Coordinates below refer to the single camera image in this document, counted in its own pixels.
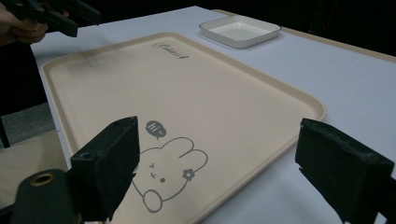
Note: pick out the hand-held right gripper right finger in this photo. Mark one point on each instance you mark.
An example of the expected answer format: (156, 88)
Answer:
(339, 174)

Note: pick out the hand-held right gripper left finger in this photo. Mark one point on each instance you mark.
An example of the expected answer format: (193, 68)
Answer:
(104, 168)

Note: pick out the beige tray with rabbit print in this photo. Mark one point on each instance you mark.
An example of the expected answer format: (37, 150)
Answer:
(186, 99)

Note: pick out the white square dish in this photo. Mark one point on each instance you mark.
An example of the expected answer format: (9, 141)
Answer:
(241, 31)

